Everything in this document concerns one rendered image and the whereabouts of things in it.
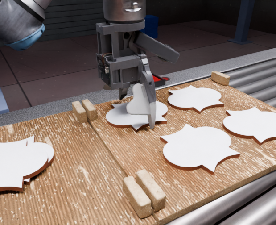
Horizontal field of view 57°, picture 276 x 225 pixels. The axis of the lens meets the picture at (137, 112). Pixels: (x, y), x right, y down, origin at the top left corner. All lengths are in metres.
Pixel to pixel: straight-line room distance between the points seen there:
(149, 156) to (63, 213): 0.17
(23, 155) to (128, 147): 0.18
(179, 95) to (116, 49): 0.24
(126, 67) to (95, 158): 0.17
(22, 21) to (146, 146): 0.53
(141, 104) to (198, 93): 0.22
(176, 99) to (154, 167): 0.24
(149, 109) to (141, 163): 0.11
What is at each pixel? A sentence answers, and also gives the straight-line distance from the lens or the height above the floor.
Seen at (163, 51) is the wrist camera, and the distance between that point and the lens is 0.52.
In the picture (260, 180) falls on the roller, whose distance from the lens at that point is 0.49.
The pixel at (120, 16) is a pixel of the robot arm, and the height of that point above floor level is 1.15.
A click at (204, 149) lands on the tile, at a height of 0.94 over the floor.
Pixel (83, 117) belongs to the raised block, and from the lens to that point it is 0.55.
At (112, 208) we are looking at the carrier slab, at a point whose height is 0.94.
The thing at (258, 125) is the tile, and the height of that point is 0.94.
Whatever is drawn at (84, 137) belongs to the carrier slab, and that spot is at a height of 0.94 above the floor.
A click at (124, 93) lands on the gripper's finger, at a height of 0.97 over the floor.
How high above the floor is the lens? 1.23
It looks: 30 degrees down
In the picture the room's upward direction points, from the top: straight up
